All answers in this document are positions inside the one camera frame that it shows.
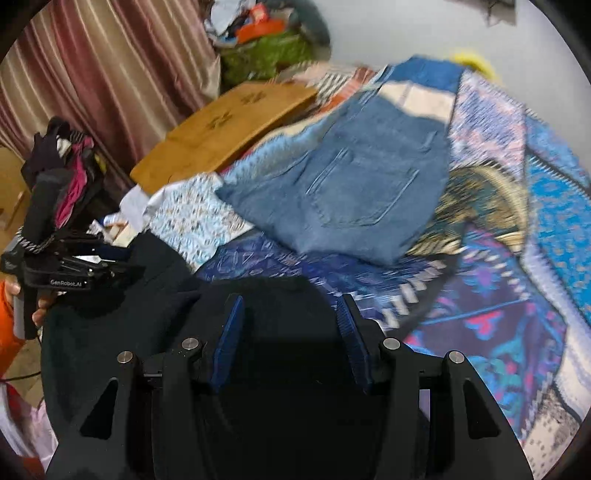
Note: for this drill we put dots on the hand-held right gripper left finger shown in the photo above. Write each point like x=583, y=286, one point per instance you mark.
x=226, y=350

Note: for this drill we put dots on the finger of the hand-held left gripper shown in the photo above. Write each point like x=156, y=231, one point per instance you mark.
x=92, y=249
x=120, y=272

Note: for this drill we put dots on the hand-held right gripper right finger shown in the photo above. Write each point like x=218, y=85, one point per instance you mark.
x=353, y=341

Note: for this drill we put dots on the black pants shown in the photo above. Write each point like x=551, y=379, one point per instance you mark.
x=277, y=332

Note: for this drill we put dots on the person's left forearm orange sleeve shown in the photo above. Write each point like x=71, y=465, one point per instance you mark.
x=7, y=332

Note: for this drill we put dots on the person's left hand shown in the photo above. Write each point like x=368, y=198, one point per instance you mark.
x=40, y=314

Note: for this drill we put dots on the white crumpled cloth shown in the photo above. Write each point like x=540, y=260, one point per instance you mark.
x=134, y=205

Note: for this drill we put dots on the pile of dark clothes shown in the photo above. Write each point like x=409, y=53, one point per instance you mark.
x=69, y=157

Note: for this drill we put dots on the blue patchwork blanket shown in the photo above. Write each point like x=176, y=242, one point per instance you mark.
x=498, y=286

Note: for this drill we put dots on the blue denim jeans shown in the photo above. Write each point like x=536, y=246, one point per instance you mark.
x=351, y=184

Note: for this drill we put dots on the wooden lap tray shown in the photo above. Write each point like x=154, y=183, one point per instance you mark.
x=221, y=134

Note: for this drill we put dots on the striped pink curtain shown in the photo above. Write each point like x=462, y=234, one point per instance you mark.
x=101, y=69

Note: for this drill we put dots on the green storage box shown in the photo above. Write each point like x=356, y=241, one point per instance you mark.
x=263, y=57

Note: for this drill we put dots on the pale clothes heap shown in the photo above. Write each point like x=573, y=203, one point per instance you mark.
x=224, y=18

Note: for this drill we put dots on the orange box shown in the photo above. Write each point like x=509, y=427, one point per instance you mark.
x=261, y=25

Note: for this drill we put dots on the yellow foam tube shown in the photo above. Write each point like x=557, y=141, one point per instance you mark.
x=475, y=60

